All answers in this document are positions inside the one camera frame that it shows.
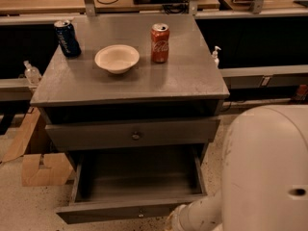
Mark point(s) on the grey drawer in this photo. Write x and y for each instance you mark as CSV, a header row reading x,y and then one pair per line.
x,y
132,133
141,182

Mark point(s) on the blue soda can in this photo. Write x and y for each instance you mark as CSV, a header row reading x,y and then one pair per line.
x,y
67,39

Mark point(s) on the grey top drawer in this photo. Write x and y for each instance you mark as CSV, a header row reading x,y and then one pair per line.
x,y
132,133

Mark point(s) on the flat cardboard piece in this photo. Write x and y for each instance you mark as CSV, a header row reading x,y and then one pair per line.
x,y
45,170

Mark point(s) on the white pump bottle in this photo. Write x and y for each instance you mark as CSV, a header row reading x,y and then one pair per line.
x,y
215,55

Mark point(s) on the clear bottle at left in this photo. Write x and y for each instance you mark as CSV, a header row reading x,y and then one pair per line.
x,y
32,73

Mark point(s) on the leaning cardboard sheet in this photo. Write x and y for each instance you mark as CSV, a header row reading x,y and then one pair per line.
x,y
26,139

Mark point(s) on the grey drawer cabinet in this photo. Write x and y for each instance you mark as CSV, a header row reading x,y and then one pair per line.
x,y
187,85

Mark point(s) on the red cola can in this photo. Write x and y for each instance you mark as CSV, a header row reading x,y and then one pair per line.
x,y
159,42

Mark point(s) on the white bowl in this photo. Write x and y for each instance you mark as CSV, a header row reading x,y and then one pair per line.
x,y
117,59

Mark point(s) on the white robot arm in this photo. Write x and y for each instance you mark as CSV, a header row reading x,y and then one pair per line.
x,y
264,181

